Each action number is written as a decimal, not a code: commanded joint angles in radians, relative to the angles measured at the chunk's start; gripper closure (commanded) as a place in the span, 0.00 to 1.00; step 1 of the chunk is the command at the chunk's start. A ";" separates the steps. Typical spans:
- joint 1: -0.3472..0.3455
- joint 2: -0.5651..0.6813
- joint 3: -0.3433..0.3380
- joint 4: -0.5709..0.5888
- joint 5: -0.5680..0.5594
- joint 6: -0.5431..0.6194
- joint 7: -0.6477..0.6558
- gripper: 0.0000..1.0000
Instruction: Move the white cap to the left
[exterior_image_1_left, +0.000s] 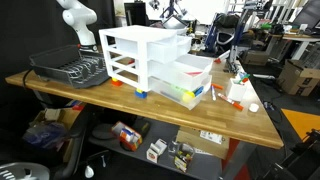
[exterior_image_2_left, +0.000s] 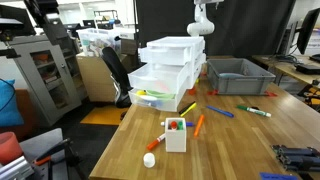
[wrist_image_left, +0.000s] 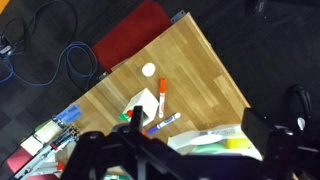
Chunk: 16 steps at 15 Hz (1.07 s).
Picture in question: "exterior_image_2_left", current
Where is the clear plastic storage bin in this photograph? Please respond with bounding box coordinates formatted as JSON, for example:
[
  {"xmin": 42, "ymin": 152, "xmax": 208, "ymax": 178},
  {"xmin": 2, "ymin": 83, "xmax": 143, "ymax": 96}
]
[{"xmin": 76, "ymin": 27, "xmax": 122, "ymax": 58}]

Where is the blue cushion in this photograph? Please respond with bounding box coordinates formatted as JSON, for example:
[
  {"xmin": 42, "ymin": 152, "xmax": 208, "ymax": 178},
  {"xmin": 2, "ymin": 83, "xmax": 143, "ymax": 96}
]
[{"xmin": 0, "ymin": 78, "xmax": 25, "ymax": 128}]

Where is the white plastic drawer unit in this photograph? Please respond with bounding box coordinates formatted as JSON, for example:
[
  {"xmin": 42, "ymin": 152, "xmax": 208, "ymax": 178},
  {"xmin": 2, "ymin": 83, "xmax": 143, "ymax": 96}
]
[{"xmin": 127, "ymin": 35, "xmax": 207, "ymax": 113}]

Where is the black computer monitor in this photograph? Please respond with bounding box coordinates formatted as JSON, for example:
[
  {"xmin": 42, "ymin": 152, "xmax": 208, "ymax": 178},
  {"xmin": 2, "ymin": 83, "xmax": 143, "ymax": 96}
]
[{"xmin": 296, "ymin": 7, "xmax": 320, "ymax": 56}]

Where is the orange marker with white end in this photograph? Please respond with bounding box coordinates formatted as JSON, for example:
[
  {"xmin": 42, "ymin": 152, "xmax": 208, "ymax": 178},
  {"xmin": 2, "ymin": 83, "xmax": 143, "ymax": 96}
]
[{"xmin": 146, "ymin": 133, "xmax": 167, "ymax": 151}]

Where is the red plastic bucket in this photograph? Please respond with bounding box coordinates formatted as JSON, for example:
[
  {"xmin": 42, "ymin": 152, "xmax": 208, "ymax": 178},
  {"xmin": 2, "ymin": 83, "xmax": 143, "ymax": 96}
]
[{"xmin": 0, "ymin": 131, "xmax": 24, "ymax": 166}]

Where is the yellow floor mat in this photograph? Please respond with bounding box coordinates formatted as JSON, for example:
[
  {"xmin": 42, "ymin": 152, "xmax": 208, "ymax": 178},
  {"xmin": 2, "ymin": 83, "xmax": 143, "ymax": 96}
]
[{"xmin": 79, "ymin": 105, "xmax": 130, "ymax": 127}]

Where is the white object in drawer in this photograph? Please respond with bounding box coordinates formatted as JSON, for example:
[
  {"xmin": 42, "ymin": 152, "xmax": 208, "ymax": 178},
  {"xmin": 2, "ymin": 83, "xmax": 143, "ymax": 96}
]
[{"xmin": 141, "ymin": 94, "xmax": 164, "ymax": 108}]

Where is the plain orange marker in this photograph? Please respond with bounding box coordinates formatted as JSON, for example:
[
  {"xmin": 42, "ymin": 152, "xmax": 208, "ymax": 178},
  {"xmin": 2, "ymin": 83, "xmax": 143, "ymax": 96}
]
[{"xmin": 193, "ymin": 114, "xmax": 206, "ymax": 138}]

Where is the black box on desk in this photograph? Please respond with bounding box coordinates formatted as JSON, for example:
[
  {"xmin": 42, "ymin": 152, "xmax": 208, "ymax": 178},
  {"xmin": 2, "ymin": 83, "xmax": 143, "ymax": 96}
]
[{"xmin": 295, "ymin": 62, "xmax": 320, "ymax": 76}]

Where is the green object in drawer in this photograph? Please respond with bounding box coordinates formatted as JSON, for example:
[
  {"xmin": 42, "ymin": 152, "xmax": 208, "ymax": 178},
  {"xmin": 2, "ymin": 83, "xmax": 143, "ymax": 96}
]
[{"xmin": 145, "ymin": 89, "xmax": 176, "ymax": 100}]

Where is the white bottle cap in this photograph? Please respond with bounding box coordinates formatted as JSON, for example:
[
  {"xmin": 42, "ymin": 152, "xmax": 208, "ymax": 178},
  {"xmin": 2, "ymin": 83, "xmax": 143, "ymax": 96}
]
[{"xmin": 143, "ymin": 152, "xmax": 157, "ymax": 169}]

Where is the black metal device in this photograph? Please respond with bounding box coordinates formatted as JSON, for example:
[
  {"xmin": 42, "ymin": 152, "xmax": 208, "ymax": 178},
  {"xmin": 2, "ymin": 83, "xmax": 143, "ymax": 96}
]
[{"xmin": 270, "ymin": 143, "xmax": 320, "ymax": 173}]

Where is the black office chair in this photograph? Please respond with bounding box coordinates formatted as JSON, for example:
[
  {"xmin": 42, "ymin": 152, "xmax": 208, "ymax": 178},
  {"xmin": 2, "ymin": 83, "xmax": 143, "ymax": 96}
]
[{"xmin": 101, "ymin": 46, "xmax": 133, "ymax": 109}]

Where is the yellow and black tool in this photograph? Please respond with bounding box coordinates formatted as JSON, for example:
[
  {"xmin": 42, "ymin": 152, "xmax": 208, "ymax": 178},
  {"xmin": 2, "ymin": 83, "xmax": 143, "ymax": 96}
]
[{"xmin": 297, "ymin": 79, "xmax": 320, "ymax": 108}]

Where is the grey plastic crate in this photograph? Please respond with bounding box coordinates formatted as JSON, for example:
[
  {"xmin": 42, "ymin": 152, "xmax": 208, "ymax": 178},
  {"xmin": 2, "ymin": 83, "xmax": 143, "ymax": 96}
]
[{"xmin": 206, "ymin": 58, "xmax": 277, "ymax": 96}]

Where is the white square pen holder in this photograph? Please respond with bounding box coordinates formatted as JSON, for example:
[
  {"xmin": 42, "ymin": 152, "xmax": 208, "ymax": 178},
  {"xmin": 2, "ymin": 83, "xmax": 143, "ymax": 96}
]
[{"xmin": 164, "ymin": 117, "xmax": 188, "ymax": 154}]

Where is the black marker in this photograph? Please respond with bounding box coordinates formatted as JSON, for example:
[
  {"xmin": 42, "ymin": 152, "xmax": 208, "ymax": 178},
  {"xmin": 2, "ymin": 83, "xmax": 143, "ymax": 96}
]
[{"xmin": 178, "ymin": 101, "xmax": 197, "ymax": 115}]

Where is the yellow marker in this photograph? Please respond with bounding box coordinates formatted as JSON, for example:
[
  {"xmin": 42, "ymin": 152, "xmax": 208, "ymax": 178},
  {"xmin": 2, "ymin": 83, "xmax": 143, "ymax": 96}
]
[{"xmin": 179, "ymin": 102, "xmax": 198, "ymax": 118}]

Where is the green and white marker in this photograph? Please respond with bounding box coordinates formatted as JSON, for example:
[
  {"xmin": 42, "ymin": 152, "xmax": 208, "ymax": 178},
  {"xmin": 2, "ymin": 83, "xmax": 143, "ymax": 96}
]
[{"xmin": 236, "ymin": 104, "xmax": 272, "ymax": 118}]

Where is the white marker with blue cap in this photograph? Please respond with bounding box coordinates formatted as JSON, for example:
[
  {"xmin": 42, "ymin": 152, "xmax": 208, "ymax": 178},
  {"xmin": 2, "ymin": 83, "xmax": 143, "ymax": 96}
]
[{"xmin": 160, "ymin": 121, "xmax": 195, "ymax": 128}]

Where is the grey metal cabinet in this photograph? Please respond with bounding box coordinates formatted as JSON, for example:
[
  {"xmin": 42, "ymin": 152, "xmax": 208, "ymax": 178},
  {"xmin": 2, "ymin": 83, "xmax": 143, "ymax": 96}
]
[{"xmin": 5, "ymin": 34, "xmax": 83, "ymax": 128}]

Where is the blue flat card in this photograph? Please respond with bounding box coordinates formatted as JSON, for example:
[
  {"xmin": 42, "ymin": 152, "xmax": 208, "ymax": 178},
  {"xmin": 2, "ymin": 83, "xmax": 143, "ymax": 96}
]
[{"xmin": 259, "ymin": 171, "xmax": 299, "ymax": 180}]

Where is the aluminium extrusion bar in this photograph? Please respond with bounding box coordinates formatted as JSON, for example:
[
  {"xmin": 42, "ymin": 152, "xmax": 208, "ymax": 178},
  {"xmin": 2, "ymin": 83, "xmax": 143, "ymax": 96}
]
[{"xmin": 0, "ymin": 155, "xmax": 35, "ymax": 180}]

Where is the light wooden side desk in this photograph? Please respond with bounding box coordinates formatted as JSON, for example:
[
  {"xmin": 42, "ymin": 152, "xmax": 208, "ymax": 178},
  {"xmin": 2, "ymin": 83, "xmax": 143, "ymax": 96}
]
[{"xmin": 251, "ymin": 54, "xmax": 320, "ymax": 86}]

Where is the black tripod clamp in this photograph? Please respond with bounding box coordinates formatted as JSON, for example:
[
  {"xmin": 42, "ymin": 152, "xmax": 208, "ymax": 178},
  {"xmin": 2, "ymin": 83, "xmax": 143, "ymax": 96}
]
[{"xmin": 32, "ymin": 137, "xmax": 88, "ymax": 180}]

